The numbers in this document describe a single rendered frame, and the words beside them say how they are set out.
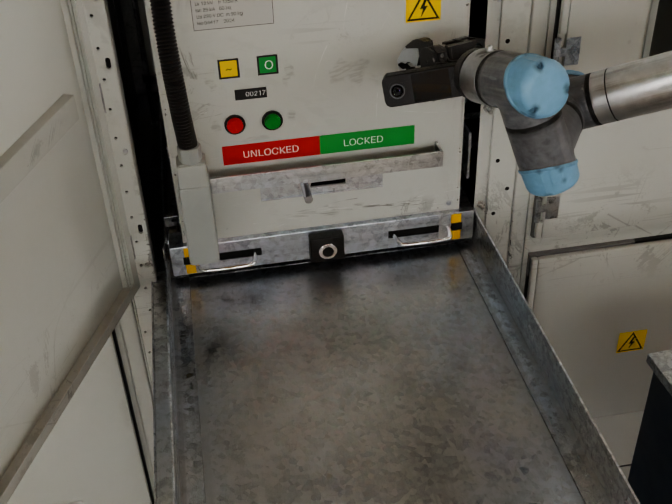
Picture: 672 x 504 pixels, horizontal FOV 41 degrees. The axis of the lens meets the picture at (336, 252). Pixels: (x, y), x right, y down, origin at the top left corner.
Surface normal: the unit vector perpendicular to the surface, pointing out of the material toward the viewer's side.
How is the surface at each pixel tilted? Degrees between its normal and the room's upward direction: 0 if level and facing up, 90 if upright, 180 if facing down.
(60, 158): 90
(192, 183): 61
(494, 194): 90
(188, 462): 0
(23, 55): 90
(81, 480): 90
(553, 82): 75
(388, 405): 0
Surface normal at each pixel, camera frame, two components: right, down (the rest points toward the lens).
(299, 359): -0.04, -0.81
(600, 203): 0.18, 0.57
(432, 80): -0.12, 0.41
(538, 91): 0.40, 0.29
